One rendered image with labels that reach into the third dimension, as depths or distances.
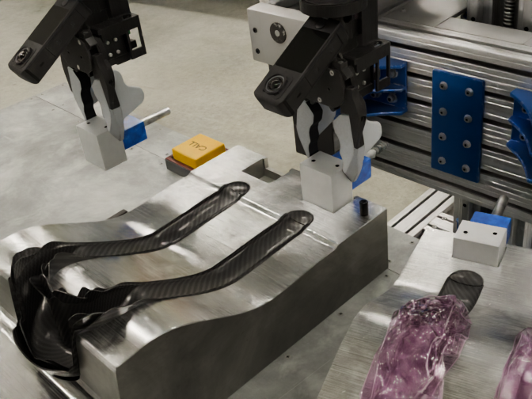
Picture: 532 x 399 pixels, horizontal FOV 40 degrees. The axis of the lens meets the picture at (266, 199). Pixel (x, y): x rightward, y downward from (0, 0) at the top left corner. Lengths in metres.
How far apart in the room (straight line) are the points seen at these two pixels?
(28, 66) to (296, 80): 0.32
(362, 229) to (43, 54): 0.42
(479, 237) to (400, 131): 0.46
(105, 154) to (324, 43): 0.36
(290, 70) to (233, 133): 2.19
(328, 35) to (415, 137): 0.51
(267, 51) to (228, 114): 1.90
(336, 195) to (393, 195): 1.63
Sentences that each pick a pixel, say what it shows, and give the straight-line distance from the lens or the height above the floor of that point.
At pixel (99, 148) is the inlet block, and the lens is 0.98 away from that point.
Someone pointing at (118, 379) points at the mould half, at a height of 0.92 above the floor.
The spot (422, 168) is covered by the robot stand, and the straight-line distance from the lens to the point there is 1.27.
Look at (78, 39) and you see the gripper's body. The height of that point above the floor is 1.08.
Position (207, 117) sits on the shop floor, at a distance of 3.10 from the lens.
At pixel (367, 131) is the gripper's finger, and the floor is 0.98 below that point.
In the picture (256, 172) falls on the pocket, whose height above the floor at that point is 0.87.
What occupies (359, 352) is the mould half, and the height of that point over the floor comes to 0.89.
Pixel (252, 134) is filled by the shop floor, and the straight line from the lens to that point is 2.92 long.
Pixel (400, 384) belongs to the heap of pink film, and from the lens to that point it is 0.64.
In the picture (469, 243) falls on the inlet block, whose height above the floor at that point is 0.88.
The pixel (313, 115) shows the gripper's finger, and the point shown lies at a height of 1.00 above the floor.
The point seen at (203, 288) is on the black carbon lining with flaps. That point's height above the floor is 0.89.
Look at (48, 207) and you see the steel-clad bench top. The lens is 1.15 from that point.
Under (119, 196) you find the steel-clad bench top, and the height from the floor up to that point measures 0.80.
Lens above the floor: 1.38
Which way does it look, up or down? 33 degrees down
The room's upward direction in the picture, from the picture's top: 8 degrees counter-clockwise
